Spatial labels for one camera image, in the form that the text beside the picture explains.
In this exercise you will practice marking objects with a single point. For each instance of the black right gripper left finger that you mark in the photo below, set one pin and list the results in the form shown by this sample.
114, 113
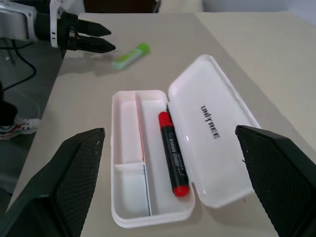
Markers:
61, 187

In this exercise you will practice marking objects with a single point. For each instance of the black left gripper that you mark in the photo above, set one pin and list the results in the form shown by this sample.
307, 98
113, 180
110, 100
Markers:
66, 29

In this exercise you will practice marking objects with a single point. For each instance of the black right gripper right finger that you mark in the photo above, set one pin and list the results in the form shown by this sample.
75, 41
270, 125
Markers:
284, 177

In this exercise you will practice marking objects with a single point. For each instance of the green highlighter marker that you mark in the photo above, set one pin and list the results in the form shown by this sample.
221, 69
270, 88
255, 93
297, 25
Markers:
130, 55

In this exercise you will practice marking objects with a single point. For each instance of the white plastic pencil case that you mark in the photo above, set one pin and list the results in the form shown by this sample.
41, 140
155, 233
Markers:
217, 170

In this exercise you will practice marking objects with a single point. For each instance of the red black marker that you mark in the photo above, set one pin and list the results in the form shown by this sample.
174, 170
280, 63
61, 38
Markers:
174, 158

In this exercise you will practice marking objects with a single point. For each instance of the dark brown furniture panel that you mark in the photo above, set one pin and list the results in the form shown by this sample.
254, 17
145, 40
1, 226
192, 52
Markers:
118, 6

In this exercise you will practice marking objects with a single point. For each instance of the white red blue sneaker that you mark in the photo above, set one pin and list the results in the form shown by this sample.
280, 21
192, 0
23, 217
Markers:
21, 126

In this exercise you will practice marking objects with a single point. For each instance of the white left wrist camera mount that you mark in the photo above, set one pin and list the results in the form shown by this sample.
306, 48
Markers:
53, 27

